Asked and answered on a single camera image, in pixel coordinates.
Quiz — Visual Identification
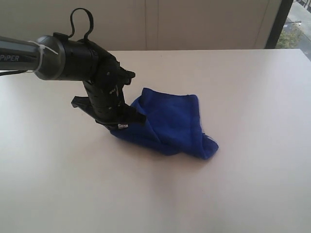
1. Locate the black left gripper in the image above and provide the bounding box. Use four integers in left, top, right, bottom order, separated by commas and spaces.
71, 60, 147, 126

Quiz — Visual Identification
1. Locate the blue towel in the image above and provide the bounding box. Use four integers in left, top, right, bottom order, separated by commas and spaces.
111, 88, 219, 160

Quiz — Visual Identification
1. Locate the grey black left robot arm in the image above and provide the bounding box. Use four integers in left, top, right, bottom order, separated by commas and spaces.
0, 33, 146, 130

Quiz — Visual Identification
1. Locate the white label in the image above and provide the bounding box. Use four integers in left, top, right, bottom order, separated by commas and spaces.
118, 124, 128, 129

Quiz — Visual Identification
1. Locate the black window frame post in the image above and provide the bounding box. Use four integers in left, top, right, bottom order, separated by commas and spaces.
265, 0, 293, 49

